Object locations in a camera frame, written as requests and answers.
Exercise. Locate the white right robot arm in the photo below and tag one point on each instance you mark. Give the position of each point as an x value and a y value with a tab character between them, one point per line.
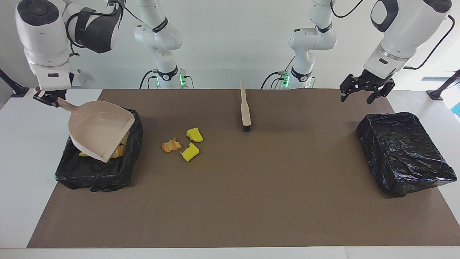
43	43

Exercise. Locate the beige brush with black bristles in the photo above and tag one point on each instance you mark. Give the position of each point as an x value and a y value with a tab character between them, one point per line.
245	111

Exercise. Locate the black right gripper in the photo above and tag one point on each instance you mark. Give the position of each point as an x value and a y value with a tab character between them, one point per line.
55	94

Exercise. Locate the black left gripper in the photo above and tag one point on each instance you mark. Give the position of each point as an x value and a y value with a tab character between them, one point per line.
370	81

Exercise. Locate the orange striped croissant piece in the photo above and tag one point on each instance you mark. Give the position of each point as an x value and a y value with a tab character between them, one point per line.
171	146

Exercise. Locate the black bag lined bin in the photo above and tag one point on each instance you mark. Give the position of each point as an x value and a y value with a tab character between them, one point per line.
93	176
402	154

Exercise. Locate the black camera stand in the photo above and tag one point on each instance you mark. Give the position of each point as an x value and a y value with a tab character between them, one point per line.
436	95
19	91

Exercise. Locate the yellow sponge piece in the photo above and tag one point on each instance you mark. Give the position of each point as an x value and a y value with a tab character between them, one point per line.
83	154
189	152
194	135

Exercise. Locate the brown table mat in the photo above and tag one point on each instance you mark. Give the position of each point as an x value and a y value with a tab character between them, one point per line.
230	223

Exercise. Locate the blue object at edge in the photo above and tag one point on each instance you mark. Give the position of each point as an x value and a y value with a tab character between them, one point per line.
457	109

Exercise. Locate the beige plastic dustpan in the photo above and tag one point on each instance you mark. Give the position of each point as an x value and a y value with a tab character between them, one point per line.
97	126

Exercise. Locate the orange striped bread slice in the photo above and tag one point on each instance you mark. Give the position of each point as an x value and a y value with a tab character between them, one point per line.
118	151

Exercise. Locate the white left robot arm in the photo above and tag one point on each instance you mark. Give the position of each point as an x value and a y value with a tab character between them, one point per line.
406	32

